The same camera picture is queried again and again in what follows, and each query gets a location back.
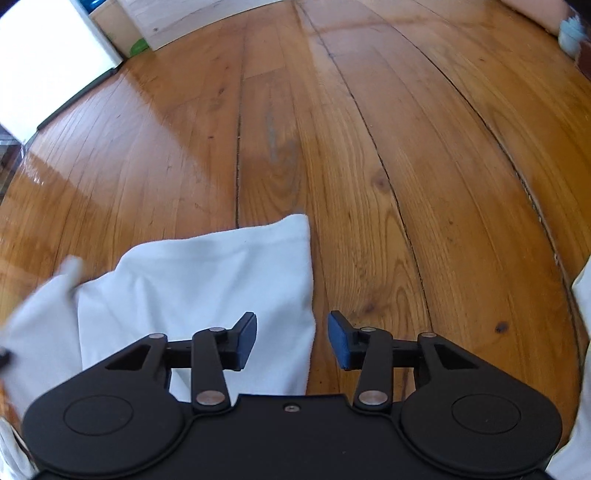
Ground blue and white small object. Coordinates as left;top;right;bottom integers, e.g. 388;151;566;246
558;13;585;52

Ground pale wooden wardrobe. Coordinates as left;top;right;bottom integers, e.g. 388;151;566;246
90;0;298;58

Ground white cloth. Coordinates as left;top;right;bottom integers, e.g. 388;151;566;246
547;271;591;480

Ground white cabinet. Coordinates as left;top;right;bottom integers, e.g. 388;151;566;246
0;0;124;141

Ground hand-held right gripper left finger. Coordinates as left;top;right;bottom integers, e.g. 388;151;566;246
105;311;258;414

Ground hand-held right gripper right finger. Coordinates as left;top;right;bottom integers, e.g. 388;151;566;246
327;311;485;414

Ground dark brown wooden furniture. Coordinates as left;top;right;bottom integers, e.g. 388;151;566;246
576;48;591;86

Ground white sweatshirt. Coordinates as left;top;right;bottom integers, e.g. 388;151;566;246
0;213;317;480

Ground pale pink cloth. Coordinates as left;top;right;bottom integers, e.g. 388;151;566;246
503;0;591;34

